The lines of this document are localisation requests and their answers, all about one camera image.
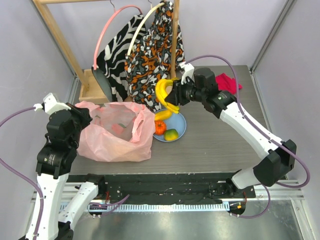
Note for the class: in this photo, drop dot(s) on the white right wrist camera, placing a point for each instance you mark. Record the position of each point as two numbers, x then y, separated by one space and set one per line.
188 70

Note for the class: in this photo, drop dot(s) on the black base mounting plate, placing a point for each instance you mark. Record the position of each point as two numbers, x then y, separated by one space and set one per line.
172 188

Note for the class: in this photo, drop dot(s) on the red folded cloth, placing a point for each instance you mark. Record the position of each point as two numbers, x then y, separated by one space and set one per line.
226 83

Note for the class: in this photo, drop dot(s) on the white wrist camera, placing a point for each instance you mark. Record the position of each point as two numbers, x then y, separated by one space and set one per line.
51 104
188 70

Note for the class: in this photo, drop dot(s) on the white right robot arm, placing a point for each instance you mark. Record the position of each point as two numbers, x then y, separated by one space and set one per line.
276 155

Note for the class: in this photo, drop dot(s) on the aluminium frame rail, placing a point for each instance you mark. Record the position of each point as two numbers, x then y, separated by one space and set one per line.
53 198

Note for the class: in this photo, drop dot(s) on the orange camouflage cloth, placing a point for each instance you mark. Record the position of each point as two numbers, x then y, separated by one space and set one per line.
148 58

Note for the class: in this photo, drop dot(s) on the yellow banana bunch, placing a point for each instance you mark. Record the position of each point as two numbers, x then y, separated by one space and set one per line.
161 94

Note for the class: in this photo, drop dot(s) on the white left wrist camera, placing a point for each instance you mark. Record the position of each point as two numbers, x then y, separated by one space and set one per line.
51 104

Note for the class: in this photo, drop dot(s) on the pink peach plastic bag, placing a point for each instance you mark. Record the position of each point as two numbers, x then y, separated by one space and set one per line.
118 132

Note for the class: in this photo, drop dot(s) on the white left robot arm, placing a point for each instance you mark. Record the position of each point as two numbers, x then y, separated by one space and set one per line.
54 162

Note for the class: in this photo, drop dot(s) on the green orange citrus fruit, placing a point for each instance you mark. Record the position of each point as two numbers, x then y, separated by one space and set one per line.
171 135

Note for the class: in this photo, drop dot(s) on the yellow mango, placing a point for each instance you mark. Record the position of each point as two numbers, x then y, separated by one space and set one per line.
163 115

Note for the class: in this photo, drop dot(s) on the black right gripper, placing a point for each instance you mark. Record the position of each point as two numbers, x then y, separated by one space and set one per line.
176 92

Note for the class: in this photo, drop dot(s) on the wooden clothes rack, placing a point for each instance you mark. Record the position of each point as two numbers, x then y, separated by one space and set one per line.
90 90

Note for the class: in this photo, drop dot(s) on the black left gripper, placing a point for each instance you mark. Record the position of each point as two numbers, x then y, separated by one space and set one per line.
83 112

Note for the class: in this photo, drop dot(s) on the light blue plate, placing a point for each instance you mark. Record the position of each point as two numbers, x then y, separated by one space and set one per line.
177 122

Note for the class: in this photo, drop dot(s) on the zebra pattern cloth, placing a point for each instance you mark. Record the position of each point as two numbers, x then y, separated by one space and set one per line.
109 65

